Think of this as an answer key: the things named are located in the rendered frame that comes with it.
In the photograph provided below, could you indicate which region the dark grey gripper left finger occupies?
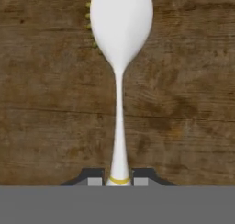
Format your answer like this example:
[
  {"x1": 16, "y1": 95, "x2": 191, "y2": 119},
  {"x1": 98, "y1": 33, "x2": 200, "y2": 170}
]
[{"x1": 60, "y1": 167, "x2": 106, "y2": 187}]

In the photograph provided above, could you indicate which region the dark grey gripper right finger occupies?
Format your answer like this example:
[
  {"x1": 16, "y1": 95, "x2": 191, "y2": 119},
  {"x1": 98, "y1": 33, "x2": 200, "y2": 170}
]
[{"x1": 131, "y1": 167, "x2": 178, "y2": 187}]

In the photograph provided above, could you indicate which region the white dish brush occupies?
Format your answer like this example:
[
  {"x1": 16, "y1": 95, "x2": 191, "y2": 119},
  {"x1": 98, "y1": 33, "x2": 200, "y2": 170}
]
[{"x1": 84, "y1": 0, "x2": 154, "y2": 187}]

